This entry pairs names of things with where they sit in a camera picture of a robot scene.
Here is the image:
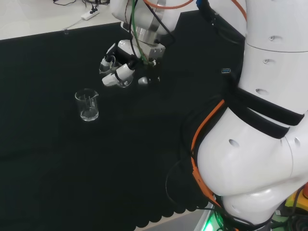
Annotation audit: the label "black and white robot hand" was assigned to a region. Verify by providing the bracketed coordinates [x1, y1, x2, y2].
[99, 39, 143, 87]

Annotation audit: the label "small clear glass beaker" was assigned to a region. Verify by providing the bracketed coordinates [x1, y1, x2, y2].
[98, 55, 133, 89]

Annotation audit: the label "large clear glass beaker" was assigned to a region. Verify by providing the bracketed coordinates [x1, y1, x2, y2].
[75, 88, 100, 122]

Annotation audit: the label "white power strip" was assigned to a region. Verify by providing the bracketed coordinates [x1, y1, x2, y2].
[80, 11, 100, 21]

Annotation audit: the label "black bench cloth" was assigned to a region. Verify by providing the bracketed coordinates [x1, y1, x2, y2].
[0, 10, 246, 231]

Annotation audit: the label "yellow stop button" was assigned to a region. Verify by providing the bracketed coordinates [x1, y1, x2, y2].
[283, 182, 308, 231]

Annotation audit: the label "wrist camera with silver lens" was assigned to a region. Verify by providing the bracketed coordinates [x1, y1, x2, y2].
[137, 59, 161, 86]

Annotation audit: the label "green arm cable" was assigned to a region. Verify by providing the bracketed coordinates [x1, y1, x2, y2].
[131, 0, 156, 66]

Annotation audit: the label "black floor cables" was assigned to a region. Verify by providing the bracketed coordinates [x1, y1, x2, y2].
[52, 0, 114, 14]

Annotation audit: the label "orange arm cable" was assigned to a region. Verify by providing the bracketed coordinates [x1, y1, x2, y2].
[189, 99, 226, 210]

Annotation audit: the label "black looped cable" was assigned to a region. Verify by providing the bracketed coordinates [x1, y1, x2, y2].
[165, 158, 218, 213]

